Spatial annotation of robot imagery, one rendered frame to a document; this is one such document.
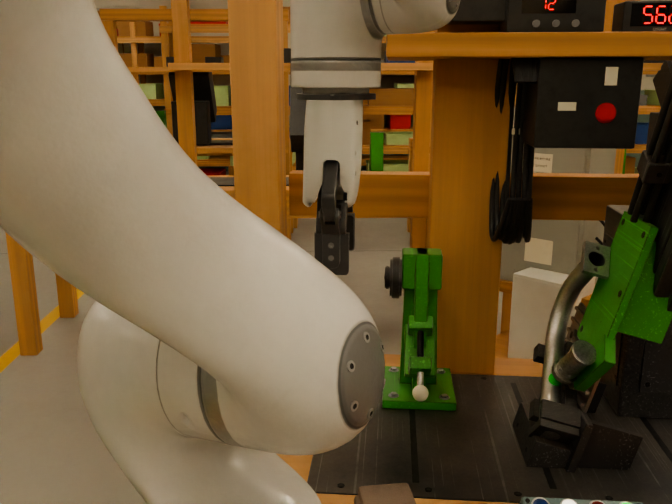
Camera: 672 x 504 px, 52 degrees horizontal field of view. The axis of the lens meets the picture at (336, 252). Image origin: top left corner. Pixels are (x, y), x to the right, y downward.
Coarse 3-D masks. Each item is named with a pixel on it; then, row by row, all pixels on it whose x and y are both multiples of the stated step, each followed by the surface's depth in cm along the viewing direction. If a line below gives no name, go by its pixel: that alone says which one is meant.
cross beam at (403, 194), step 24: (360, 192) 142; (384, 192) 142; (408, 192) 142; (552, 192) 139; (576, 192) 139; (600, 192) 138; (624, 192) 138; (360, 216) 144; (384, 216) 143; (408, 216) 143; (552, 216) 140; (576, 216) 140; (600, 216) 140
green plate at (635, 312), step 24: (624, 216) 104; (624, 240) 101; (648, 240) 94; (624, 264) 99; (648, 264) 96; (600, 288) 105; (624, 288) 96; (648, 288) 97; (600, 312) 102; (624, 312) 97; (648, 312) 98; (600, 336) 100; (648, 336) 98
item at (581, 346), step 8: (576, 344) 99; (584, 344) 99; (568, 352) 101; (576, 352) 98; (584, 352) 99; (592, 352) 99; (560, 360) 103; (568, 360) 100; (576, 360) 98; (584, 360) 98; (592, 360) 98; (552, 368) 105; (560, 368) 102; (568, 368) 101; (576, 368) 100; (560, 376) 103; (568, 376) 102; (576, 376) 104
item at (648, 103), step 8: (648, 72) 768; (656, 72) 769; (640, 96) 784; (648, 96) 813; (656, 96) 795; (640, 104) 786; (648, 104) 813; (656, 104) 796; (640, 112) 779; (648, 112) 779; (640, 128) 794; (640, 136) 796; (640, 144) 794; (632, 152) 790; (640, 152) 790; (632, 160) 805; (632, 168) 807
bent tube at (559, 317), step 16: (592, 256) 106; (608, 256) 104; (576, 272) 108; (592, 272) 103; (608, 272) 103; (560, 288) 113; (576, 288) 110; (560, 304) 112; (560, 320) 112; (560, 336) 112; (544, 352) 112; (560, 352) 110; (544, 368) 109; (544, 384) 107; (560, 400) 106
